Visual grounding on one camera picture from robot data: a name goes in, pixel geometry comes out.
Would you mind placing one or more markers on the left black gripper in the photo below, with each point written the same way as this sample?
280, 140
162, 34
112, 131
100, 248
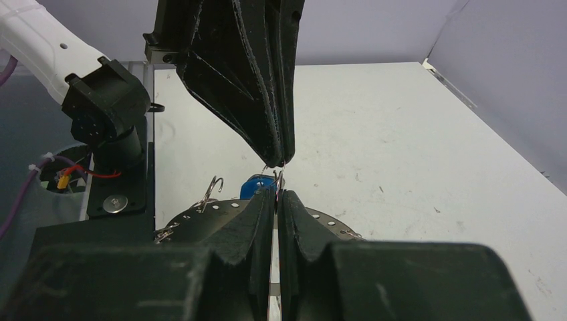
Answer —
224, 63

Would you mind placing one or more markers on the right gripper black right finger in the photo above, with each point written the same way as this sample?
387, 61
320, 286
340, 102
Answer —
312, 262

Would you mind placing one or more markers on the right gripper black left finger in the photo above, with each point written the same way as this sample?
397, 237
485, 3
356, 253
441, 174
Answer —
237, 281

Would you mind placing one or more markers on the grey metal keyring disc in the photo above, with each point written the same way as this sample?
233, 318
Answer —
208, 216

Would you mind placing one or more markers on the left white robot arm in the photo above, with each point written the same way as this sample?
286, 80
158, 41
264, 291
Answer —
102, 98

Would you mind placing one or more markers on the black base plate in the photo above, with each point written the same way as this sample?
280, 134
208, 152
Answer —
110, 211

